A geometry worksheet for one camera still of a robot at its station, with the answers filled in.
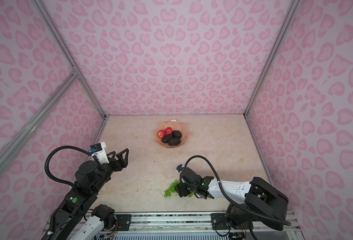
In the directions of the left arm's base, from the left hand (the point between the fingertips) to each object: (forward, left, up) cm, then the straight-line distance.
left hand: (122, 149), depth 69 cm
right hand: (-9, -27, -25) cm, 38 cm away
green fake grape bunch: (-11, -22, -24) cm, 35 cm away
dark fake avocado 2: (+26, -25, -23) cm, 43 cm away
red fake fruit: (+25, -14, -21) cm, 35 cm away
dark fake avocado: (+22, -18, -23) cm, 37 cm away
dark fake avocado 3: (+18, -23, -22) cm, 37 cm away
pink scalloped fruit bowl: (+35, -22, -24) cm, 48 cm away
